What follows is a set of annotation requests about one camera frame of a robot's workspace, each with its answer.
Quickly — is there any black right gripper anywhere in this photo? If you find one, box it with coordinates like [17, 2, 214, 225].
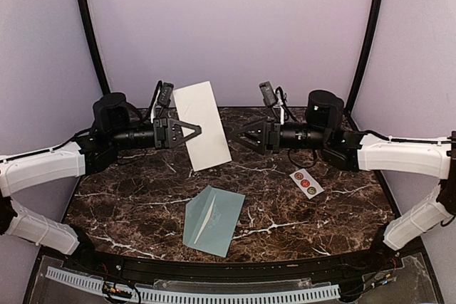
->
[229, 117, 330, 155]

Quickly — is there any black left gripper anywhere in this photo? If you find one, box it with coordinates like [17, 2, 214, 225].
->
[109, 117, 202, 151]

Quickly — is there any white sticker sheet with seals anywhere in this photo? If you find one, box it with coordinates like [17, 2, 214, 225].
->
[289, 169, 323, 199]

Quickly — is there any cream letter paper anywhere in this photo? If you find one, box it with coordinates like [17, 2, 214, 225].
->
[194, 195, 217, 244]

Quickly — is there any blue-grey envelope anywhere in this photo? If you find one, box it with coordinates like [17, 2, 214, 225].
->
[182, 186, 245, 258]

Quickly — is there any white-sleeved left robot arm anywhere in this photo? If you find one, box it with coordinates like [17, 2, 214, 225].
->
[1, 93, 130, 256]

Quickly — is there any white-sleeved robot arm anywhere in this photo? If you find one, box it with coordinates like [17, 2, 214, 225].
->
[1, 93, 130, 256]
[305, 90, 455, 251]

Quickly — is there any white-sleeved right robot arm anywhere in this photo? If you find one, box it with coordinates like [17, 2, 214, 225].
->
[305, 90, 455, 251]

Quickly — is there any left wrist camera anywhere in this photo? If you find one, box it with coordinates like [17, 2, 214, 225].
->
[157, 83, 174, 108]

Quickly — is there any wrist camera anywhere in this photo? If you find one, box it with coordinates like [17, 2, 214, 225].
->
[259, 81, 278, 108]
[157, 83, 174, 108]

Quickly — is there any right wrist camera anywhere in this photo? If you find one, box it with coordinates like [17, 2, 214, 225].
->
[259, 81, 278, 108]

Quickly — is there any white slotted cable duct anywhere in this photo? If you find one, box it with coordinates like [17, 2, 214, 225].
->
[46, 266, 340, 304]

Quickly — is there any black front rail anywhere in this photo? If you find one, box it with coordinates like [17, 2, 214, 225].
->
[35, 236, 428, 285]

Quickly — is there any left black frame post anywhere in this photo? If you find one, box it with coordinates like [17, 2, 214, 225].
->
[77, 0, 111, 95]

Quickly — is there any black frame post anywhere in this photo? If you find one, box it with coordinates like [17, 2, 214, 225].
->
[345, 0, 382, 117]
[77, 0, 111, 95]

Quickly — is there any right black frame post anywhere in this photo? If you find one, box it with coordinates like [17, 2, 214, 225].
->
[345, 0, 382, 117]

